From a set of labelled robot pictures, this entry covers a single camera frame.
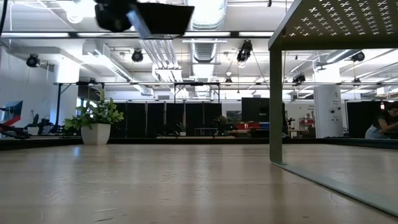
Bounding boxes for small dark potted plant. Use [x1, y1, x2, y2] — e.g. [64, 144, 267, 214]
[216, 115, 233, 137]
[175, 121, 188, 137]

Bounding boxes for white round column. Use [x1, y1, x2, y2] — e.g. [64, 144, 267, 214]
[313, 85, 345, 139]

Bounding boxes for black distant rig frame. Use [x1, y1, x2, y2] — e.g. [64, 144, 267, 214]
[53, 81, 398, 127]

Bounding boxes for black partition panel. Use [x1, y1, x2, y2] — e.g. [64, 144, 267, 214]
[346, 101, 384, 139]

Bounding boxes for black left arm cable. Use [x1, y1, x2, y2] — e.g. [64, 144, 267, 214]
[0, 0, 9, 35]

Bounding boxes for red bar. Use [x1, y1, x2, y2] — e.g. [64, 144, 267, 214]
[6, 114, 22, 126]

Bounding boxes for person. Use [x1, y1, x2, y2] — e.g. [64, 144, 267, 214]
[365, 101, 398, 140]

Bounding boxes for silver ventilation duct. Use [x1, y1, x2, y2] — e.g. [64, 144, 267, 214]
[185, 0, 228, 99]

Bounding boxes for large black bin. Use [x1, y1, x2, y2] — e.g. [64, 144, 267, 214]
[126, 2, 196, 40]

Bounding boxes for red storage bins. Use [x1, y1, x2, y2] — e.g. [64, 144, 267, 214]
[234, 123, 262, 131]

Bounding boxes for green perforated metal shelf riser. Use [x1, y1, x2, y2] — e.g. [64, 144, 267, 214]
[267, 0, 398, 217]

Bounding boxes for black overhead light bar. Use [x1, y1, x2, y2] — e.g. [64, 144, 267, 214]
[0, 30, 275, 39]

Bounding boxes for green plant in white pot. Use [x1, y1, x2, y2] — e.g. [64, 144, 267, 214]
[63, 89, 125, 146]

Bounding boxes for black folding partition screen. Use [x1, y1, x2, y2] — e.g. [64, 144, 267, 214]
[113, 101, 223, 138]

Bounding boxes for distant wooden table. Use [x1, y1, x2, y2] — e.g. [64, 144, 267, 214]
[155, 135, 236, 139]

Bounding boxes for black frame brace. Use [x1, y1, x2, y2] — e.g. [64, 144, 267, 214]
[0, 123, 31, 140]

